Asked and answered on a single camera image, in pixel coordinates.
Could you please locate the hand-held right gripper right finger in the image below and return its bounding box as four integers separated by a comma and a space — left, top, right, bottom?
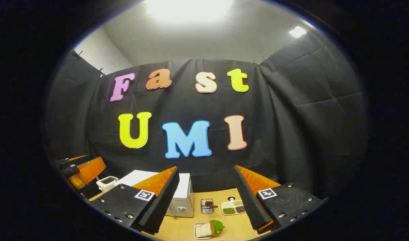
233, 165, 322, 235

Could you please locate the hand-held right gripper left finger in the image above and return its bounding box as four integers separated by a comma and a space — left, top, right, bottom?
91, 166, 180, 235

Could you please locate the white microwave oven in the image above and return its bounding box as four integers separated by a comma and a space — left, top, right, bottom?
113, 170, 194, 218

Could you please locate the sandwich with green lettuce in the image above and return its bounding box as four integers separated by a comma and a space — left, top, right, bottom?
195, 219, 225, 239

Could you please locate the white divided bean plate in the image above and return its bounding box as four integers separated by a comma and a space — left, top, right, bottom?
221, 197, 247, 216

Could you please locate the white toaster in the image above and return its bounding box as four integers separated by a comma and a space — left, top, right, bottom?
96, 176, 119, 193

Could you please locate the small white rectangular tray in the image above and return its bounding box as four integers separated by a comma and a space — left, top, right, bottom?
193, 222, 212, 240

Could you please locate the black backdrop cloth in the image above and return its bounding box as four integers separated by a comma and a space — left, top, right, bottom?
46, 30, 369, 208

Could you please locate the small ceiling light panel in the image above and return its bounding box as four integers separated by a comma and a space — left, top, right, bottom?
289, 26, 307, 38

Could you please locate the large ceiling light panel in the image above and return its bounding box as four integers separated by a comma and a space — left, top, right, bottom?
146, 0, 233, 20

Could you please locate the metal wire utensil holder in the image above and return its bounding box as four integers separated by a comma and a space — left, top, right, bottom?
200, 198, 215, 215

